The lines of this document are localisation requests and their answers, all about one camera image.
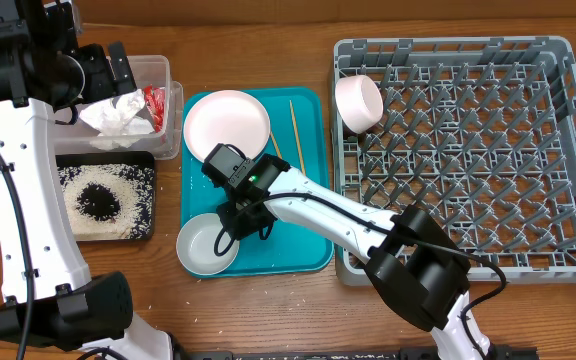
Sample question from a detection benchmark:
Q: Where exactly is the pile of rice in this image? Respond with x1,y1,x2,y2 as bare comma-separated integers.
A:
57,163,155,240

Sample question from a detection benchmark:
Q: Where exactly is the clear plastic bin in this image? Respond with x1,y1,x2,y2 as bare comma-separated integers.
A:
53,55,184,160

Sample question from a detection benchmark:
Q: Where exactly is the grey-white bowl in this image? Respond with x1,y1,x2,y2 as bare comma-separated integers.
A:
176,213,239,276

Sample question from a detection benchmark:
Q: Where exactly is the grey dishwasher rack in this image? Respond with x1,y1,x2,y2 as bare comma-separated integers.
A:
331,36,576,284

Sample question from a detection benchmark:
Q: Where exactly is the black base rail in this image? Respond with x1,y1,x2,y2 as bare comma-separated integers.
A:
188,345,539,360

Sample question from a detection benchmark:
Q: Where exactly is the pink bowl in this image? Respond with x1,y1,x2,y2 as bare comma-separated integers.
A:
334,75,384,134

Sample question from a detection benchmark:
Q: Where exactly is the red wrapper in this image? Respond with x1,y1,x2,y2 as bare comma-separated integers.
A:
143,85,166,132

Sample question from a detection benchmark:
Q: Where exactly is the black tray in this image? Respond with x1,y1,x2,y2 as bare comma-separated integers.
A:
55,150,157,242

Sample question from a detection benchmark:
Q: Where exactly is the left wooden chopstick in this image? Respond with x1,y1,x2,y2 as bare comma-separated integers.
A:
270,131,283,159

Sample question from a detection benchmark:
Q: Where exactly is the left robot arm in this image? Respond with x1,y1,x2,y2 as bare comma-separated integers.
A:
0,0,184,359

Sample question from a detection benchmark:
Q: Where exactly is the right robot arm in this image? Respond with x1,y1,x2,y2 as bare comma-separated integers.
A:
202,152,492,359

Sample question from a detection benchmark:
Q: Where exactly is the large white plate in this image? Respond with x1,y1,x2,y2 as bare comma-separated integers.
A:
183,90,271,162

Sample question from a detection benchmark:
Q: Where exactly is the teal serving tray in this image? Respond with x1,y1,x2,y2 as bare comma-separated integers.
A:
180,87,333,278

